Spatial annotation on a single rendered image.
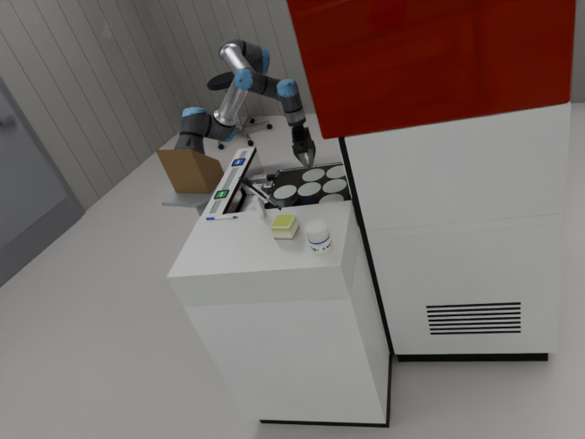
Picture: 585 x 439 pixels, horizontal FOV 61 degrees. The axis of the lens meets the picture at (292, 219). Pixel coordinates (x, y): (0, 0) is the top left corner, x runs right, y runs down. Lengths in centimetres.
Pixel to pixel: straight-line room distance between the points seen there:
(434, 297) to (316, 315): 59
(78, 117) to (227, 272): 339
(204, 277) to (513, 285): 117
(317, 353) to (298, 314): 21
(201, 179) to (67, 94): 258
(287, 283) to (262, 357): 44
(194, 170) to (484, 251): 134
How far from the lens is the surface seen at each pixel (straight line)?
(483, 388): 239
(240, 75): 191
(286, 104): 189
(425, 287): 208
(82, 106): 490
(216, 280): 172
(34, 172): 455
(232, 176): 224
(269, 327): 183
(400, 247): 193
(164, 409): 274
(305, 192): 206
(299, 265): 159
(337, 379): 201
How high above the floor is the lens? 198
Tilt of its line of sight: 34 degrees down
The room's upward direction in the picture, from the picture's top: 19 degrees counter-clockwise
